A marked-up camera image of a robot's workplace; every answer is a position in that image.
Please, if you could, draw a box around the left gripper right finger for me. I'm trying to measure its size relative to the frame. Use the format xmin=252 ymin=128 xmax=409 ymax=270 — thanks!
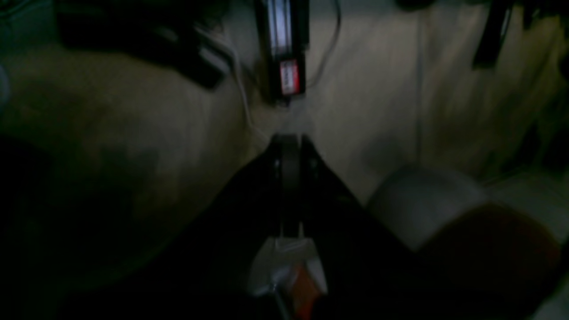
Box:
xmin=291 ymin=136 xmax=534 ymax=319

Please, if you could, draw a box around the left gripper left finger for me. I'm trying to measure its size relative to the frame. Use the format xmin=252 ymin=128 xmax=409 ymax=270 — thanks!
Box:
xmin=58 ymin=135 xmax=286 ymax=320

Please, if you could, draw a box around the black power adapter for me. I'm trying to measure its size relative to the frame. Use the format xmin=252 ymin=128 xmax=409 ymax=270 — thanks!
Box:
xmin=253 ymin=0 xmax=310 ymax=103

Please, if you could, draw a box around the black floor cable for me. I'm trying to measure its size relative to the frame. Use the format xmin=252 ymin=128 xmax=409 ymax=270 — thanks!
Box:
xmin=307 ymin=0 xmax=343 ymax=89

